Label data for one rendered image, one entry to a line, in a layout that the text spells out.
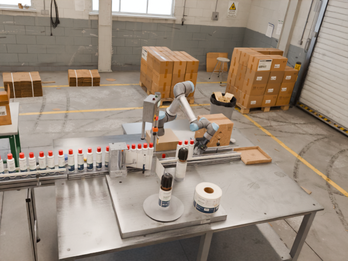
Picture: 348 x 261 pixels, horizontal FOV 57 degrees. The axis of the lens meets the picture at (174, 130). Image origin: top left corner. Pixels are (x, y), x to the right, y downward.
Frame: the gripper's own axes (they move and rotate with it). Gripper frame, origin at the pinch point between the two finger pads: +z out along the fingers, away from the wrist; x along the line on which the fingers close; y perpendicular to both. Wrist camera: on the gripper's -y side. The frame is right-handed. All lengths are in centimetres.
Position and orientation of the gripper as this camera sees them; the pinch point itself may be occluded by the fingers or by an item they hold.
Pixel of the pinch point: (193, 153)
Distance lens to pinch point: 304.7
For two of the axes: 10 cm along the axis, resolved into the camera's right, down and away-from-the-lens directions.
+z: -5.6, 8.0, 2.2
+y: 3.4, 4.6, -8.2
